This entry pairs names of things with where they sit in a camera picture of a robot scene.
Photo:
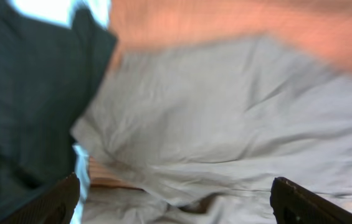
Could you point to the light blue shirt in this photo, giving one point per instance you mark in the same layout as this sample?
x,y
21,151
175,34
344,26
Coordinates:
x,y
61,13

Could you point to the black shirt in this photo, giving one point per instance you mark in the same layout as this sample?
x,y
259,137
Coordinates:
x,y
48,76

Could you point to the grey shorts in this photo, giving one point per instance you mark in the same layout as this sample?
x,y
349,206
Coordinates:
x,y
201,132

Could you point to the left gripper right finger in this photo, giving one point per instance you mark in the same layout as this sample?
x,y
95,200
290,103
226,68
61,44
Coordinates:
x,y
293,204

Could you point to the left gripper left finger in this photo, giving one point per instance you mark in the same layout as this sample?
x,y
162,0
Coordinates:
x,y
54,205

